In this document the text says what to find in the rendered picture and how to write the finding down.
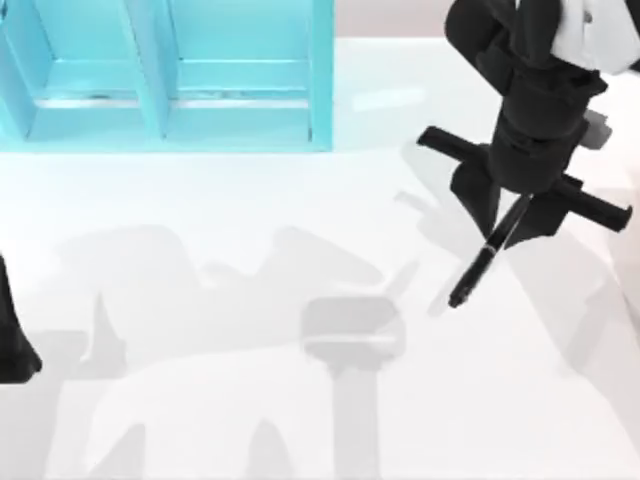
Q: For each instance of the black pen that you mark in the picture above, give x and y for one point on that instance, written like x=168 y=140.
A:
x=472 y=280

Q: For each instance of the pale grey rounded box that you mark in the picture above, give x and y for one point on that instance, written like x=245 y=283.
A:
x=598 y=130

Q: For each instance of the light blue rack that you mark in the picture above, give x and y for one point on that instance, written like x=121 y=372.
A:
x=320 y=75

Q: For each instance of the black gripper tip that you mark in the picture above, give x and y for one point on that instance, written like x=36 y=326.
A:
x=12 y=350

